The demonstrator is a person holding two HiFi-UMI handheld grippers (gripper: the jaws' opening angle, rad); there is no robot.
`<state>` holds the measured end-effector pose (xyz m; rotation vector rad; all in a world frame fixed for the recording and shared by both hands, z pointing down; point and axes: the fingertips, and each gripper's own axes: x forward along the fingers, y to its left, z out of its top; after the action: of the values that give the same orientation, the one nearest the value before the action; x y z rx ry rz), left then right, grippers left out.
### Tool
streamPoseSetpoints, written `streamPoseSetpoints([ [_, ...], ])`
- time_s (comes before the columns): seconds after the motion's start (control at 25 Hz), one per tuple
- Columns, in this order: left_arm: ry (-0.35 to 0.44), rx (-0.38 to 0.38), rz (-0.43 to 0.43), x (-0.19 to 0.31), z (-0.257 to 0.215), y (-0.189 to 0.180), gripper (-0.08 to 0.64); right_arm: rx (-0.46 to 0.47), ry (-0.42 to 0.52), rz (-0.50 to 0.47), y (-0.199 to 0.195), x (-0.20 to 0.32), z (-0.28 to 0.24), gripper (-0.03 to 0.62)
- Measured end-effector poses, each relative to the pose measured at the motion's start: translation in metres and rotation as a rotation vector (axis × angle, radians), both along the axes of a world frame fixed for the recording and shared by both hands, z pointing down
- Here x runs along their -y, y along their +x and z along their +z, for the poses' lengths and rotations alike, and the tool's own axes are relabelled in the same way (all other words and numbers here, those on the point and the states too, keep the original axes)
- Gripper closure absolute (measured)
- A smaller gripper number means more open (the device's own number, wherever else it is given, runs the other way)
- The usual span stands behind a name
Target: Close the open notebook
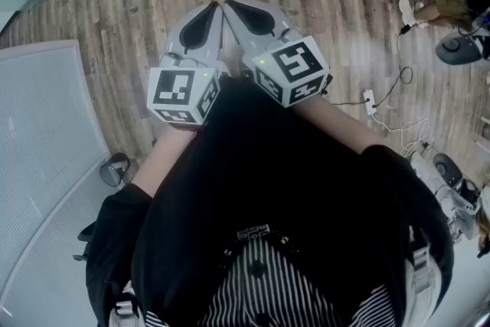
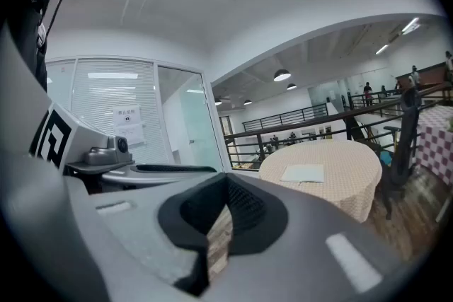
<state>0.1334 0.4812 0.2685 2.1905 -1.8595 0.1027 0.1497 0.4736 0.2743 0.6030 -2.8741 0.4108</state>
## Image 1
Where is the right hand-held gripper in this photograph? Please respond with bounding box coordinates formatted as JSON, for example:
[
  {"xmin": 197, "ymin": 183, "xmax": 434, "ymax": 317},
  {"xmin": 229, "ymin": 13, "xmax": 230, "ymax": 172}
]
[{"xmin": 223, "ymin": 0, "xmax": 333, "ymax": 109}]

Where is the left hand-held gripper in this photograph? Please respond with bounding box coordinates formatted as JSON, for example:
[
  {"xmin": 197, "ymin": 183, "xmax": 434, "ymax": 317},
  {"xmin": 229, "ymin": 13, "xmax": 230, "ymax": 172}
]
[{"xmin": 146, "ymin": 2, "xmax": 230, "ymax": 126}]

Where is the person's right forearm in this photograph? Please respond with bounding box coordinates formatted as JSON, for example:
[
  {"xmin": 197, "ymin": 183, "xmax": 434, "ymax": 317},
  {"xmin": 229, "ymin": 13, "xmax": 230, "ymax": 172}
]
[{"xmin": 294, "ymin": 93, "xmax": 387, "ymax": 156}]

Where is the person's left forearm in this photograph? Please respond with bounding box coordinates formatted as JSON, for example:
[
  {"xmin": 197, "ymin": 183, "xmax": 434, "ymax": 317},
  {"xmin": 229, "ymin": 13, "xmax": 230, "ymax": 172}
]
[{"xmin": 132, "ymin": 124, "xmax": 200, "ymax": 198}]

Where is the white power strip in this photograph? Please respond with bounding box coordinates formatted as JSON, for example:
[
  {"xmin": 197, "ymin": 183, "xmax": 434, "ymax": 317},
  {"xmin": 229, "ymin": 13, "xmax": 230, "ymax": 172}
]
[{"xmin": 363, "ymin": 89, "xmax": 379, "ymax": 116}]

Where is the person in dark shirt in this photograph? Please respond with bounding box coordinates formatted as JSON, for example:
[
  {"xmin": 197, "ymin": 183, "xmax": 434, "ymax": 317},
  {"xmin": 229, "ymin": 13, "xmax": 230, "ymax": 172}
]
[{"xmin": 78, "ymin": 74, "xmax": 456, "ymax": 327}]

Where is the black round object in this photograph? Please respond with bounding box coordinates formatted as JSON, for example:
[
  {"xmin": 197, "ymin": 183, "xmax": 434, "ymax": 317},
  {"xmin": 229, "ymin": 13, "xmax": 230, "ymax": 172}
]
[{"xmin": 99, "ymin": 152, "xmax": 131, "ymax": 188}]

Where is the white ribbed panel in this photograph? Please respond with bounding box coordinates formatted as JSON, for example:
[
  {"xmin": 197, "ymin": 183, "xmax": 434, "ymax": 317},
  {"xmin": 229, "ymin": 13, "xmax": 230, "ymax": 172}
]
[{"xmin": 0, "ymin": 40, "xmax": 129, "ymax": 327}]

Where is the grey round device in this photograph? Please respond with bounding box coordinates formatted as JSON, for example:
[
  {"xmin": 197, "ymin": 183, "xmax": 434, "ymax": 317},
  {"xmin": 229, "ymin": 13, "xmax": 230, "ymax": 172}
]
[{"xmin": 435, "ymin": 30, "xmax": 484, "ymax": 66}]

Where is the grey device on floor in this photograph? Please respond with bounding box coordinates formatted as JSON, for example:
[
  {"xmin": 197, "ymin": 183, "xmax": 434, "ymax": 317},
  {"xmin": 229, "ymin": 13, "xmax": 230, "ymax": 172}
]
[{"xmin": 411, "ymin": 152, "xmax": 483, "ymax": 242}]

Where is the black white striped shirt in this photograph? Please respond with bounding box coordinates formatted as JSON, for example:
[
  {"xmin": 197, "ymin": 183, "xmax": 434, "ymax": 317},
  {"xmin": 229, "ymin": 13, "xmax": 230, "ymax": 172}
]
[{"xmin": 143, "ymin": 237, "xmax": 399, "ymax": 327}]

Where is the black floor cable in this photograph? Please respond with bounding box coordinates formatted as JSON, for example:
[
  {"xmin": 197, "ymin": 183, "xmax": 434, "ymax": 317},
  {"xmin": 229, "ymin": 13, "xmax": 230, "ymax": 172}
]
[{"xmin": 332, "ymin": 23, "xmax": 414, "ymax": 108}]

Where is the white floor cable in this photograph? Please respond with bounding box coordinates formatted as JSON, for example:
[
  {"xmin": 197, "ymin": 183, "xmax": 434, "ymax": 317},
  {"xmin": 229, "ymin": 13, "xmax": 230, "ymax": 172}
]
[{"xmin": 370, "ymin": 113, "xmax": 432, "ymax": 158}]

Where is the grey harness strap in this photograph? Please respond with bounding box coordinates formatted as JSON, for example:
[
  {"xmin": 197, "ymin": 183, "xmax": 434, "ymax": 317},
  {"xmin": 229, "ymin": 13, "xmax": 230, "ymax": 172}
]
[
  {"xmin": 109, "ymin": 285, "xmax": 145, "ymax": 327},
  {"xmin": 405, "ymin": 227, "xmax": 447, "ymax": 327}
]

